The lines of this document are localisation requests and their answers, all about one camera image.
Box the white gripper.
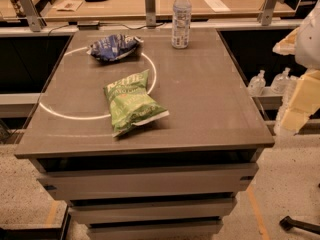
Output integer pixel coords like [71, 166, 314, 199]
[272, 4, 320, 133]

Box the clear blue plastic water bottle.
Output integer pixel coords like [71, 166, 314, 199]
[171, 0, 192, 49]

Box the right hand sanitizer bottle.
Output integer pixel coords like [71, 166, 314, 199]
[270, 67, 290, 94]

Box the hand sanitizer bottle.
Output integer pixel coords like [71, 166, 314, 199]
[270, 67, 290, 94]
[248, 70, 266, 96]

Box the left hand sanitizer bottle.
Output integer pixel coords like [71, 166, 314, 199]
[248, 70, 266, 96]

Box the green kettle chip bag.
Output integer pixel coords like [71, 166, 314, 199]
[104, 70, 169, 137]

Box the blue chip bag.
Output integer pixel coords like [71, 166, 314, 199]
[87, 34, 144, 62]

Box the white paper card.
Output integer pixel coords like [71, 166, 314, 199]
[204, 0, 230, 12]

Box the black chair base leg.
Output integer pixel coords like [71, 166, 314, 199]
[279, 216, 320, 235]

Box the grey drawer cabinet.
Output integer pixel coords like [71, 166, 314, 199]
[16, 28, 274, 240]

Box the small booklet on desk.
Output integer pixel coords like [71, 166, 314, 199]
[55, 0, 82, 12]

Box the middle metal bracket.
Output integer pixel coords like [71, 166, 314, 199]
[145, 0, 156, 28]

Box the black cable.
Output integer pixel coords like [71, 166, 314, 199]
[47, 21, 166, 37]

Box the left metal bracket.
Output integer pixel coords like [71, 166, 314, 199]
[18, 0, 45, 32]

